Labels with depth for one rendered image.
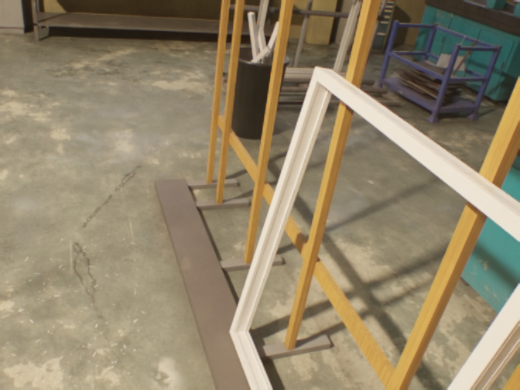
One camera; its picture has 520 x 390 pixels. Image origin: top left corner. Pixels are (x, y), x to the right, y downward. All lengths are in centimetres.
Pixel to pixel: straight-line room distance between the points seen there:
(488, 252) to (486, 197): 205
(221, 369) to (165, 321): 46
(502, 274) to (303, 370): 135
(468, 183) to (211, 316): 175
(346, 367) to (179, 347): 87
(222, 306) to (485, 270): 164
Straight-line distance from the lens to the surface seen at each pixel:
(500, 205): 118
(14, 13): 800
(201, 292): 278
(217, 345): 252
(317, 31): 905
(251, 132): 470
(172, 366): 249
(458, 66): 677
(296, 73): 642
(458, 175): 126
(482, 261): 329
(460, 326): 316
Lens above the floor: 195
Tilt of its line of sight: 31 degrees down
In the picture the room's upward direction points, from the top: 8 degrees clockwise
